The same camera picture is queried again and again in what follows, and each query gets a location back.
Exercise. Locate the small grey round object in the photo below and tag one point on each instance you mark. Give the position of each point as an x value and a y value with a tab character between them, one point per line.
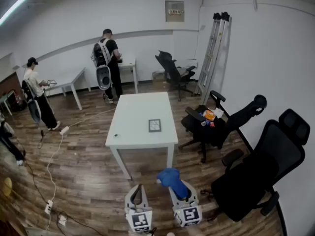
117	135

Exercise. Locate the white wall box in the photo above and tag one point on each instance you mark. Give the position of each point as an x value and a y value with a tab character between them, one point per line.
192	62

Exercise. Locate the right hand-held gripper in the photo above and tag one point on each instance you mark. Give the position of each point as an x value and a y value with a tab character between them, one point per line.
189	214

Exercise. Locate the yellow object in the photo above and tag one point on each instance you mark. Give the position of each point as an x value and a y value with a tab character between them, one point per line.
7	186

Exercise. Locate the grey wall electrical panel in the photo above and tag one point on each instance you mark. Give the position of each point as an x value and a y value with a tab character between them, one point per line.
174	11

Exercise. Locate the aluminium ladder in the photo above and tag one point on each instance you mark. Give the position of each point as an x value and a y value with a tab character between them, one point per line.
214	58

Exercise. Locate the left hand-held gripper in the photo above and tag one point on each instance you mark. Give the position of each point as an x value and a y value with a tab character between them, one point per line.
139	220

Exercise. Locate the blue cloth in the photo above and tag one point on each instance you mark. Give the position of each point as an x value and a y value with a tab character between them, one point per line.
172	179

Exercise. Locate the ceiling light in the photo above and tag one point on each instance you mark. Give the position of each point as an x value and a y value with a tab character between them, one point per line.
14	7

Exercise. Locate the white power strip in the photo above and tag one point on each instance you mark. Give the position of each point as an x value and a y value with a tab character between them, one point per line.
49	206
64	130

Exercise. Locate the grey backpack with white shell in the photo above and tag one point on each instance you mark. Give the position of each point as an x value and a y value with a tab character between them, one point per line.
33	104
102	65

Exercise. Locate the white table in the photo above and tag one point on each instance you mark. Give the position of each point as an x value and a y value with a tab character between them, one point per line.
70	80
140	112
130	64

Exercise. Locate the orange snack packet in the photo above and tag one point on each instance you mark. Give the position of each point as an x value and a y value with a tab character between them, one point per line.
210	115

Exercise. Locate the black office chair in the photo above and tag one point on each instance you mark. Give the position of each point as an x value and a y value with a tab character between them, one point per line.
173	72
265	168
214	134

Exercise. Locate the white plug adapter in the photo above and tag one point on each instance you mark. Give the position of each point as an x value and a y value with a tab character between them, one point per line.
62	219

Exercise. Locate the cardboard box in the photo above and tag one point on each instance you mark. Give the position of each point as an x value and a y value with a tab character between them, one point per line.
158	76

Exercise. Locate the white paper box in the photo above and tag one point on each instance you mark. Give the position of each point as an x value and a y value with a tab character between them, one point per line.
219	113

